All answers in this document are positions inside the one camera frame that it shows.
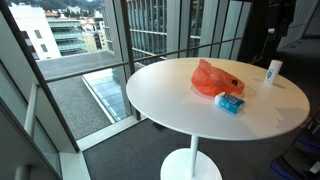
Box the blue and white box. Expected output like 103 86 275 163
214 92 245 114

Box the round white table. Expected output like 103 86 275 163
126 58 310 180

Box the white bottle blue label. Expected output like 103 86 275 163
264 60 283 84

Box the orange plastic bag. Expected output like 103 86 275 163
191 59 245 97

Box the grey window handrail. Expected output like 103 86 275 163
44 37 242 83

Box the black equipment cart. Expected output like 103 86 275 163
270 112 320 180

